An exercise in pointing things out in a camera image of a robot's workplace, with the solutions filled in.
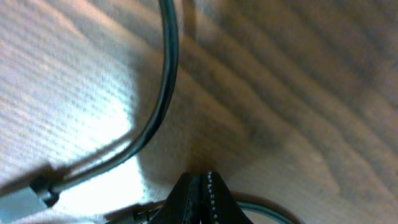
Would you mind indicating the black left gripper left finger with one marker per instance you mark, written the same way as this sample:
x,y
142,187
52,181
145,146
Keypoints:
x,y
182,206

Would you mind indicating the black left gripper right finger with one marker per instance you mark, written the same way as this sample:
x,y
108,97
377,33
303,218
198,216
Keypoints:
x,y
217,203

